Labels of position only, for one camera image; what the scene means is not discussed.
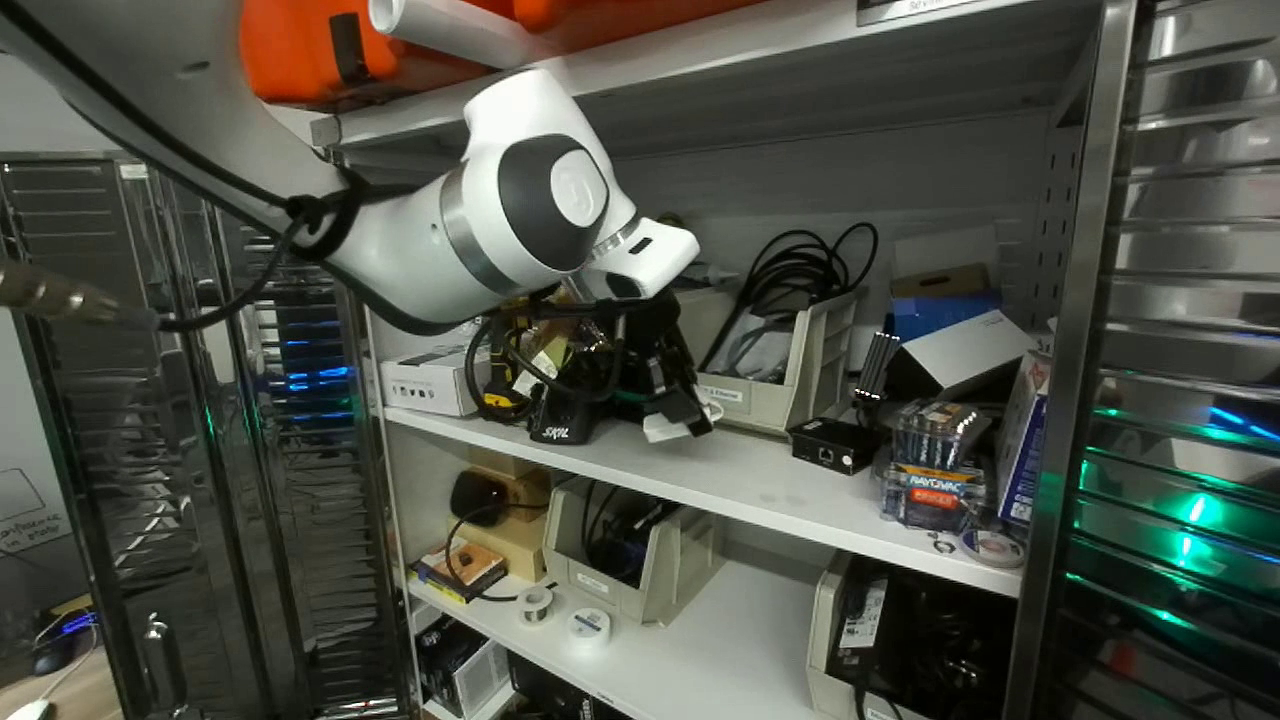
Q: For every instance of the dark server rack blue lights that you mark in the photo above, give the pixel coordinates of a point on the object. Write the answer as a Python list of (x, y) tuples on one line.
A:
[(226, 467)]

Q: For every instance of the small black network device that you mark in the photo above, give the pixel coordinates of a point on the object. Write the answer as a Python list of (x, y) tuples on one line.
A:
[(833, 444)]

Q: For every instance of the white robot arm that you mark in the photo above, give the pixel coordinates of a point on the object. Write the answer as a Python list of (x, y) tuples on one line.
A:
[(454, 233)]

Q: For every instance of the small white box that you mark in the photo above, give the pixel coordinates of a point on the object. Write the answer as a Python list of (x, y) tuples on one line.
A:
[(431, 386)]

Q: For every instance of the cardboard box with black ball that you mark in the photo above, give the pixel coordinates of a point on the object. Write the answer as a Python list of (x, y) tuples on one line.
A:
[(503, 505)]

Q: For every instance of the orange plastic case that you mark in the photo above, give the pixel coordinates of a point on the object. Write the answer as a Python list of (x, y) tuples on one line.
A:
[(313, 46)]

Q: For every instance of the metal server rack green lights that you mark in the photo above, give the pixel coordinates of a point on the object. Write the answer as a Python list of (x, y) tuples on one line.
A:
[(1173, 401)]

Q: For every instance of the white tape roll blue label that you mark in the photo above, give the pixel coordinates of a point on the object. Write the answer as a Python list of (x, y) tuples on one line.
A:
[(591, 627)]

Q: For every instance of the gray box with blue contents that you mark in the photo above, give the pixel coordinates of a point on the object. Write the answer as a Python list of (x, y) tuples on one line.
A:
[(666, 567)]

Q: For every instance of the wooden board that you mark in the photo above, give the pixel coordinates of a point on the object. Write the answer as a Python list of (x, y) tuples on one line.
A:
[(454, 578)]

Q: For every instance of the white metal shelf unit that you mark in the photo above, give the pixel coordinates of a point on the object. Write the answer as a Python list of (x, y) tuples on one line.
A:
[(746, 475)]

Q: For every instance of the white and blue folded box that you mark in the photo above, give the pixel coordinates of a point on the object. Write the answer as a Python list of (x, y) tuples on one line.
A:
[(963, 340)]

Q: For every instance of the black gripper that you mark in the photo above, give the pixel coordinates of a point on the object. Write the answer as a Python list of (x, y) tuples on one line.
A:
[(642, 327)]

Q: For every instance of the white tube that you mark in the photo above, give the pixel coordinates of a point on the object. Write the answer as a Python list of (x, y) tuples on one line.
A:
[(454, 31)]

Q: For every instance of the blue and white carton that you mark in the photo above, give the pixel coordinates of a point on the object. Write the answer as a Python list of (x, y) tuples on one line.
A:
[(1025, 442)]

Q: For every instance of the white box with black device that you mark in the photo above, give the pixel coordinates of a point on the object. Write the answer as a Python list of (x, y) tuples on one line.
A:
[(466, 675)]

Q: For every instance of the small white tape roll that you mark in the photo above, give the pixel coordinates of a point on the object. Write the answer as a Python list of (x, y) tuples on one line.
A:
[(538, 601)]

